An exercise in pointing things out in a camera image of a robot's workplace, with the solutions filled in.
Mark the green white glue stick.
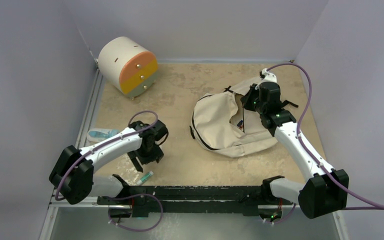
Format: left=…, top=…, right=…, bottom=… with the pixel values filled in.
left=136, top=171, right=154, bottom=186

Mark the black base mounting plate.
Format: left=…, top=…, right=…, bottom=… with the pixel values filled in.
left=97, top=185, right=291, bottom=218

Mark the beige canvas backpack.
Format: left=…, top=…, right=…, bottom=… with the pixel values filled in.
left=189, top=76, right=300, bottom=159

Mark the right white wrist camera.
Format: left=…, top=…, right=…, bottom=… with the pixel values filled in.
left=259, top=68, right=278, bottom=84

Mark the round white drawer cabinet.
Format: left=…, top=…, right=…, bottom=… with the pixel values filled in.
left=97, top=36, right=159, bottom=99

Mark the light blue packaged item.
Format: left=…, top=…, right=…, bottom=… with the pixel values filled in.
left=86, top=128, right=120, bottom=143

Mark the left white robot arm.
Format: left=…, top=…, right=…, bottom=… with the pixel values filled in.
left=49, top=120, right=169, bottom=205

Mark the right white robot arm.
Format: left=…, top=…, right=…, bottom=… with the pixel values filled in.
left=240, top=81, right=349, bottom=219

